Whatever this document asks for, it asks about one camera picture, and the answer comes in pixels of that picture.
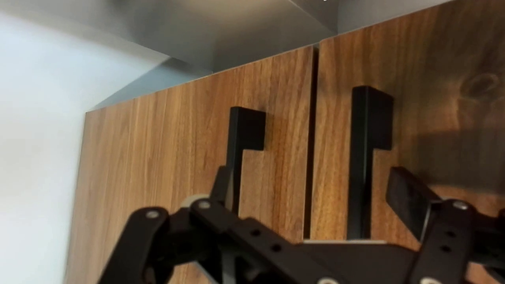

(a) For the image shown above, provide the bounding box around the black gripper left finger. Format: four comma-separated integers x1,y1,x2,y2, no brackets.
96,164,275,284

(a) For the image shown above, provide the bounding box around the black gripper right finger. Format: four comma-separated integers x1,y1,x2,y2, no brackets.
387,167,505,284

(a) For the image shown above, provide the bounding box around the black door handle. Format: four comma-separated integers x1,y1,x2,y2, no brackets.
347,85,395,240
226,107,267,213

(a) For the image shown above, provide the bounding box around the wooden cabinet door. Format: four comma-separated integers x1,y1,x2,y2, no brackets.
309,0,505,247
63,47,316,284

